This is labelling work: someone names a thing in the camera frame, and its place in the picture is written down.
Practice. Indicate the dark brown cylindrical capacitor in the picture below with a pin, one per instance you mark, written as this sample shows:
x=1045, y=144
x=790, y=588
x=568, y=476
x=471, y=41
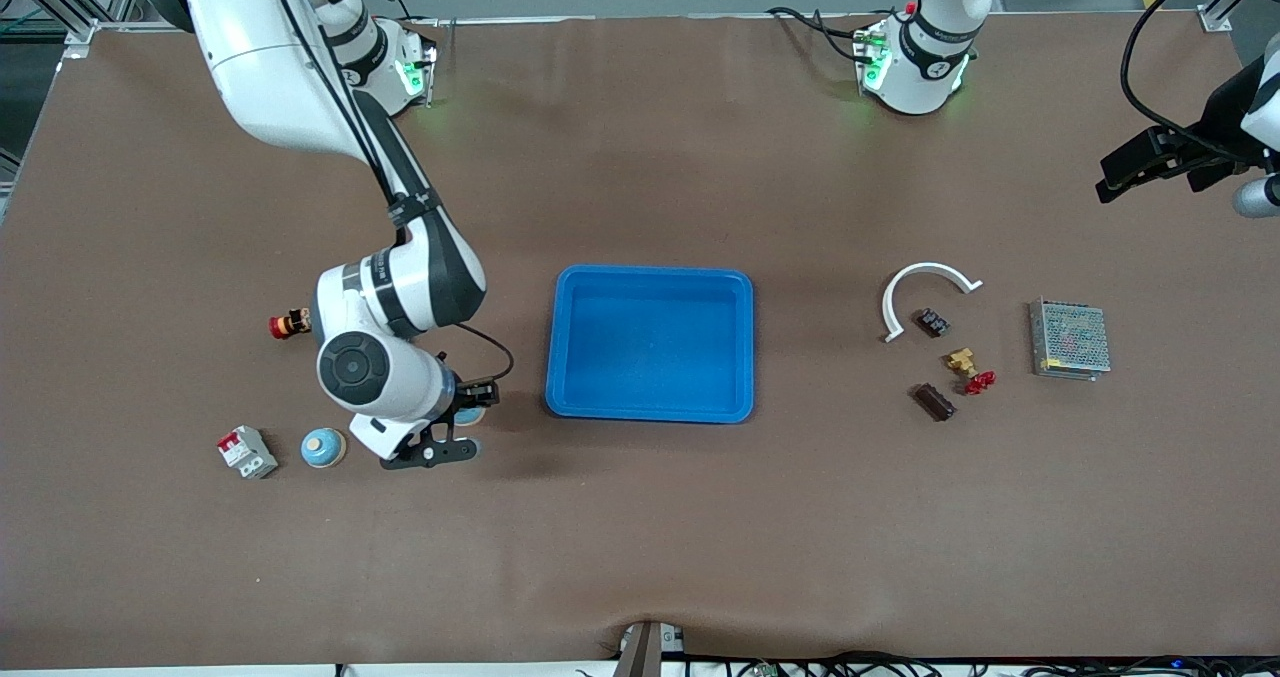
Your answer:
x=933, y=323

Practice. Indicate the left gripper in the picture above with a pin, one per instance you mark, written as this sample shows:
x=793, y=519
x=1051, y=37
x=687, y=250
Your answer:
x=1218, y=117

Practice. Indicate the white red circuit breaker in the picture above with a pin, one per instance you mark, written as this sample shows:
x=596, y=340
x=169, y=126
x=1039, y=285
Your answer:
x=248, y=452

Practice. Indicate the dark brown rectangular component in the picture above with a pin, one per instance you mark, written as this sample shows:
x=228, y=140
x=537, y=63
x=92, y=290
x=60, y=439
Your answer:
x=934, y=402

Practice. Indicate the blue plastic tray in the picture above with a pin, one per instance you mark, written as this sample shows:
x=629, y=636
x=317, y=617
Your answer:
x=660, y=337

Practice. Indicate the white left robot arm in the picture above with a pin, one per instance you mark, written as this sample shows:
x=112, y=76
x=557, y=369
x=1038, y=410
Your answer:
x=925, y=67

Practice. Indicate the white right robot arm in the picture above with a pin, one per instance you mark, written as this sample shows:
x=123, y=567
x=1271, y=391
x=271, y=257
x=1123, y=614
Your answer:
x=260, y=57

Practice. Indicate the red orange pushbutton switch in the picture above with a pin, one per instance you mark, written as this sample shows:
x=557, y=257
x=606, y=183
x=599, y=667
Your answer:
x=288, y=324

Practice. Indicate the blue round call bell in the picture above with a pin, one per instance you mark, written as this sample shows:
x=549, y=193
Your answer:
x=472, y=418
x=323, y=449

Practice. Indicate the brown table mat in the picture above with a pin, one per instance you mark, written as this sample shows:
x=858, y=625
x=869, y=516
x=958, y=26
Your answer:
x=640, y=517

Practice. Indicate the white curved plastic strip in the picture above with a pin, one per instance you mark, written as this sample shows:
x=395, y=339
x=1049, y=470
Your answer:
x=930, y=267

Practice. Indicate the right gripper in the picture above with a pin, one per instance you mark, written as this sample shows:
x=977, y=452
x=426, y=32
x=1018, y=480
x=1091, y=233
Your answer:
x=466, y=394

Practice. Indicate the metal mesh power supply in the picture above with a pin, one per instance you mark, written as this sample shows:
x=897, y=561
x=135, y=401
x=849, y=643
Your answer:
x=1070, y=337

